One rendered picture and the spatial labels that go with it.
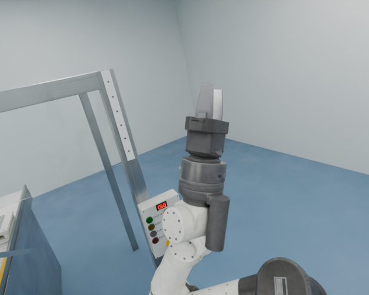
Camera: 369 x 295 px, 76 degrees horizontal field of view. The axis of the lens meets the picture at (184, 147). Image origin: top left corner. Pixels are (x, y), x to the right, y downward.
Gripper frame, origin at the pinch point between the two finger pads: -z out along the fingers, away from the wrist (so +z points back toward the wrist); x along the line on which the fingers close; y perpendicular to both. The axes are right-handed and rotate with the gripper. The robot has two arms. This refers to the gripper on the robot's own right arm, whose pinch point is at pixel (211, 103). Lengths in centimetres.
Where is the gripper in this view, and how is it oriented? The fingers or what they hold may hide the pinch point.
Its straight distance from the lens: 46.2
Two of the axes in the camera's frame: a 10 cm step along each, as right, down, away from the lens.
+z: -1.1, 9.9, 0.9
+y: -8.9, -1.4, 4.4
